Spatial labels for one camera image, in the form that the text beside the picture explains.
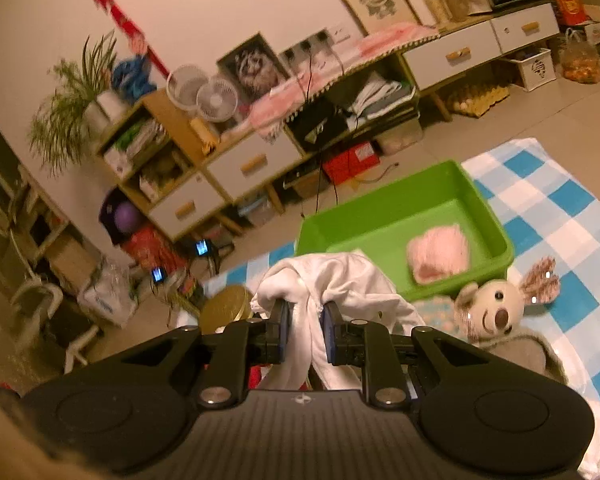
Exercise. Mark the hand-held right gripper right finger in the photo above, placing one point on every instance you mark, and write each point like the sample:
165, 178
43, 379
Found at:
327, 332

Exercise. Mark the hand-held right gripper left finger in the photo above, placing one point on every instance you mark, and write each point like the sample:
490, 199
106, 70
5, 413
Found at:
281, 330

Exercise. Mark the white cloth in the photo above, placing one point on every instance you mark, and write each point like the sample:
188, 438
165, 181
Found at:
340, 285

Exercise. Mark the pink knitted hat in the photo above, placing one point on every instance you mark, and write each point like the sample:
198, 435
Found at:
437, 255

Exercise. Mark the green plastic bin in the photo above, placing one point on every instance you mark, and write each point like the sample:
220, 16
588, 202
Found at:
410, 220

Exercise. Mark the teal dotted cloth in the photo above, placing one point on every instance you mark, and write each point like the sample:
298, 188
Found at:
437, 312

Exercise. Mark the red shoe box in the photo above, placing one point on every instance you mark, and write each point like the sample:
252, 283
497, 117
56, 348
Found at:
351, 161

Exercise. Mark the beige plush mouse toy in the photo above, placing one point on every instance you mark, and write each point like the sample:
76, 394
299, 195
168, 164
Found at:
500, 317

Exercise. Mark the wooden cabinet with white drawers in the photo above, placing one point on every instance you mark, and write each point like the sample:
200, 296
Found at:
200, 170

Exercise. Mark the white plastic bag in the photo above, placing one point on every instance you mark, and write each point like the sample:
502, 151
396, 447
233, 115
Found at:
105, 292

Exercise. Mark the purple ball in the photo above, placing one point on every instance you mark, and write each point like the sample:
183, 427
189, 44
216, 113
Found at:
126, 216

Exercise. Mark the folded clothes stack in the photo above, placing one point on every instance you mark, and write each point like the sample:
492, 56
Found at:
380, 97

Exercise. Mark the white chair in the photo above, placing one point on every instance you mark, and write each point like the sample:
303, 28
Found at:
45, 280

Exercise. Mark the blue white checkered mat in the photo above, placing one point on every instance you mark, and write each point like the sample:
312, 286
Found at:
545, 210

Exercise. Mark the framed animal picture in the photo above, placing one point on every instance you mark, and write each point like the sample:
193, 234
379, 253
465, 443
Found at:
255, 67

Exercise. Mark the pink white cloth cover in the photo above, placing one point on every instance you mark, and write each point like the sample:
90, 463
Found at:
340, 60

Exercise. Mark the egg carton tray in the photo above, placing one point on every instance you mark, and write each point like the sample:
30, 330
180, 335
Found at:
475, 97

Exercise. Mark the blue plush toy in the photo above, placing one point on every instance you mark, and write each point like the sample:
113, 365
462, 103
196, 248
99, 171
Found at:
130, 76

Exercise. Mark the potted green plant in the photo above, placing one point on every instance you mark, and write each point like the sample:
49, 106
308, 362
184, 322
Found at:
72, 105

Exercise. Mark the low wooden tv cabinet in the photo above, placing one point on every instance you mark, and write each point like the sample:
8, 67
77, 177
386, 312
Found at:
485, 45

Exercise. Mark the white cutout storage box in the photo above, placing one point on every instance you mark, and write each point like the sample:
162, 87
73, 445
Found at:
530, 67

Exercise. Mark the red hanging decoration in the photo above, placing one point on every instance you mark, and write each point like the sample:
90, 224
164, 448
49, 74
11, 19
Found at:
117, 12

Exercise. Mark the bag of oranges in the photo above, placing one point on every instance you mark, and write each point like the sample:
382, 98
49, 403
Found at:
581, 60

